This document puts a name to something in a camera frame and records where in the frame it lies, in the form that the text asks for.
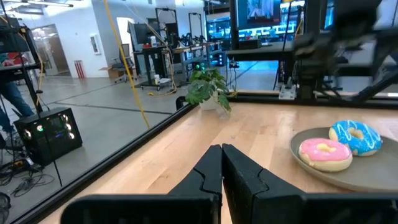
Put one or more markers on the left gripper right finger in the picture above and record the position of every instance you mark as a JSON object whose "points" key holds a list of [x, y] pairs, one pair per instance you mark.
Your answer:
{"points": [[248, 199]]}

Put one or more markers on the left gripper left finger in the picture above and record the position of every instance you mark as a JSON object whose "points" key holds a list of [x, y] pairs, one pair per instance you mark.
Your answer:
{"points": [[199, 205]]}

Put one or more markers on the pink frosted donut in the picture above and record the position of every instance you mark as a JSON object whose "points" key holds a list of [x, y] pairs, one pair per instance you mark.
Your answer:
{"points": [[314, 149]]}

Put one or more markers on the grey plate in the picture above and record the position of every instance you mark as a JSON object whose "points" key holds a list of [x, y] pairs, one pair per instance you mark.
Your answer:
{"points": [[373, 174]]}

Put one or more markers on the blue frosted donut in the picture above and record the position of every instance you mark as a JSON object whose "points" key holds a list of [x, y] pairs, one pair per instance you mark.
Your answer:
{"points": [[370, 141]]}

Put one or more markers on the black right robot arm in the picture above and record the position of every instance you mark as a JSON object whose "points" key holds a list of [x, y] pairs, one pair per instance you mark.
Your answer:
{"points": [[314, 62]]}

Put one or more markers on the green potted plant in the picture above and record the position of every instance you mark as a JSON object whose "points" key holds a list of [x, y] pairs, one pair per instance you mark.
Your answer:
{"points": [[205, 87]]}

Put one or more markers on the grey operator desk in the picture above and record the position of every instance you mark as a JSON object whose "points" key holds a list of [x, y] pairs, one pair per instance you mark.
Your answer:
{"points": [[261, 51]]}

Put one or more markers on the black desk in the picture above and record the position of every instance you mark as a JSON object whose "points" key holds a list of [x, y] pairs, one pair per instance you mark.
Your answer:
{"points": [[157, 62]]}

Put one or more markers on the wooden top workbench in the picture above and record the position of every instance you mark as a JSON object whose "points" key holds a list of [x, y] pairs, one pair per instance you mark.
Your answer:
{"points": [[192, 49]]}

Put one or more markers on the cardboard box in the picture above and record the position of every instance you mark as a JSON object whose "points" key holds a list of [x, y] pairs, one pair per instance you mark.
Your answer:
{"points": [[112, 73]]}

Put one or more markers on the grey office chair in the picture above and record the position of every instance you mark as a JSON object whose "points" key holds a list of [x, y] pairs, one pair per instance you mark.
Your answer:
{"points": [[124, 63]]}

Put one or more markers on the black computer tower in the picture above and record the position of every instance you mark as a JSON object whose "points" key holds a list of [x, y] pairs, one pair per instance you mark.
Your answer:
{"points": [[46, 146]]}

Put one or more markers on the black desk monitor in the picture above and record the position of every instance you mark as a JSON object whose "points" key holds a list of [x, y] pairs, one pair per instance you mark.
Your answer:
{"points": [[140, 32]]}

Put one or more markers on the person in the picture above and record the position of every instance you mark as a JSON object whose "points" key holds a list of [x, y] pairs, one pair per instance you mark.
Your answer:
{"points": [[14, 96]]}

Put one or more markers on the black equipment rack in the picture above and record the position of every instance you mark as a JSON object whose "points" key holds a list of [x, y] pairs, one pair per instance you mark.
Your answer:
{"points": [[12, 40]]}

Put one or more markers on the black aluminium table frame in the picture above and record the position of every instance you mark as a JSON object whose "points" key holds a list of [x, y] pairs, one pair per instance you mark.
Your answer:
{"points": [[124, 150]]}

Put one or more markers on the grey mounting bracket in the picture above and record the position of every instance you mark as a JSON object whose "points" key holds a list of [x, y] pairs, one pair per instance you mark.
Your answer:
{"points": [[287, 92]]}

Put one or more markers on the large wall screen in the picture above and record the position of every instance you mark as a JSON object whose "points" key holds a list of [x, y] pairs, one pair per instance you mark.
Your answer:
{"points": [[258, 12]]}

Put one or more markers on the white wall picture frame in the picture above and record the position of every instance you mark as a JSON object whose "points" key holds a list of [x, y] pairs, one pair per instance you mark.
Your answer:
{"points": [[95, 44]]}

